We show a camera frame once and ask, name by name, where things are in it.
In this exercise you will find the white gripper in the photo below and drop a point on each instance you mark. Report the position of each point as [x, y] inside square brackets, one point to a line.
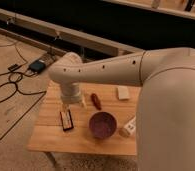
[71, 93]

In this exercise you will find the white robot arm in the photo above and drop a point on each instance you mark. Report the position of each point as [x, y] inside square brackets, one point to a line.
[165, 114]

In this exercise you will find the purple ceramic bowl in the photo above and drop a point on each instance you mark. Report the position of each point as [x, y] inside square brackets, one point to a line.
[102, 125]

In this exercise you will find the red oblong object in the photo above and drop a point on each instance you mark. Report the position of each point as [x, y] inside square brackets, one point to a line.
[96, 101]

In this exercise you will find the wooden table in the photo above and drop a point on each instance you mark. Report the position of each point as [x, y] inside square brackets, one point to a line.
[48, 135]

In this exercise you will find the white rectangular block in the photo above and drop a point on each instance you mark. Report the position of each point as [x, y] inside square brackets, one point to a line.
[123, 93]

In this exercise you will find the white tube bottle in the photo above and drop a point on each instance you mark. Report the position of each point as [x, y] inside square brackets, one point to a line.
[129, 128]

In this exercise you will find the black power adapter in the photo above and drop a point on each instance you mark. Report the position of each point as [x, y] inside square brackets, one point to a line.
[37, 66]

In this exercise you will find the small black plug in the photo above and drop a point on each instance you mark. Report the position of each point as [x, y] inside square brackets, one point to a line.
[13, 67]

